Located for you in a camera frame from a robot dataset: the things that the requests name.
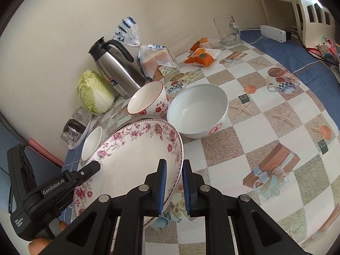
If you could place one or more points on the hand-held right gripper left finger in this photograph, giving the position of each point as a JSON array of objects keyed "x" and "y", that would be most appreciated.
[{"x": 162, "y": 186}]

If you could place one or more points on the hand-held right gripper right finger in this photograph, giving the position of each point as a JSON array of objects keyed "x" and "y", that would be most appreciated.
[{"x": 186, "y": 186}]

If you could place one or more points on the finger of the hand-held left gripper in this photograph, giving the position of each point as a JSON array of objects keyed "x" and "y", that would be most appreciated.
[{"x": 86, "y": 172}]

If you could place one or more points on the white square bowl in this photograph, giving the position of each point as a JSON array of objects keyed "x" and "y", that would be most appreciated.
[{"x": 91, "y": 143}]

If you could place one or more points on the pink floral round plate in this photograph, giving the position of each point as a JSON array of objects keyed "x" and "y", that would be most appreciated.
[{"x": 127, "y": 159}]

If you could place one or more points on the large white bowl red print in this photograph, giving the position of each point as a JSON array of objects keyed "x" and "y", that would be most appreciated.
[{"x": 196, "y": 109}]

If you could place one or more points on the strawberry print bowl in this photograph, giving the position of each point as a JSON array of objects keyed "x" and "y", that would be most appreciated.
[{"x": 146, "y": 98}]

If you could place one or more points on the person's left hand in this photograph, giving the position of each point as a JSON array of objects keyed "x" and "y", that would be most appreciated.
[{"x": 39, "y": 245}]

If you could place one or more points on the white oval tray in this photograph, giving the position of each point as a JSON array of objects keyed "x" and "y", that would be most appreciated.
[{"x": 77, "y": 143}]

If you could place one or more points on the glass teapot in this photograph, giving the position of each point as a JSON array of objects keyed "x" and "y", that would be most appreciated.
[{"x": 71, "y": 131}]

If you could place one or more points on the clear drinking glass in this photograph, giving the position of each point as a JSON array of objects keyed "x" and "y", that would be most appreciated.
[{"x": 81, "y": 115}]

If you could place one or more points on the napa cabbage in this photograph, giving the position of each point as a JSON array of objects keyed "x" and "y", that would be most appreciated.
[{"x": 95, "y": 93}]

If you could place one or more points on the checkered patterned tablecloth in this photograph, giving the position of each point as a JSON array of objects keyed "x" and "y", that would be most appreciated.
[{"x": 265, "y": 138}]

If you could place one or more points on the stainless steel thermos jug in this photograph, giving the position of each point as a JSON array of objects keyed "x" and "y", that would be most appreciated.
[{"x": 117, "y": 69}]

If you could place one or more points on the bagged sliced bread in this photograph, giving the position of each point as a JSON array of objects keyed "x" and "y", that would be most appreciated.
[{"x": 154, "y": 61}]

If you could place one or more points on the orange snack packet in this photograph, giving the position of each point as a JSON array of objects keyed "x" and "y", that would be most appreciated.
[
  {"x": 202, "y": 57},
  {"x": 202, "y": 43}
]

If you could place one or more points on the clear glass mug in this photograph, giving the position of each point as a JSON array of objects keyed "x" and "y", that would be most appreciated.
[{"x": 225, "y": 32}]

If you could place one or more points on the white power strip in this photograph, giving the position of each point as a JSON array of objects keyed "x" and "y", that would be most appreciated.
[{"x": 273, "y": 33}]

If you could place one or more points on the colourful small toy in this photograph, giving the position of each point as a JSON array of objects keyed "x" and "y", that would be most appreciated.
[{"x": 326, "y": 49}]

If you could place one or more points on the white wooden furniture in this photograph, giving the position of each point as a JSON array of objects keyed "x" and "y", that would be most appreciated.
[{"x": 305, "y": 18}]

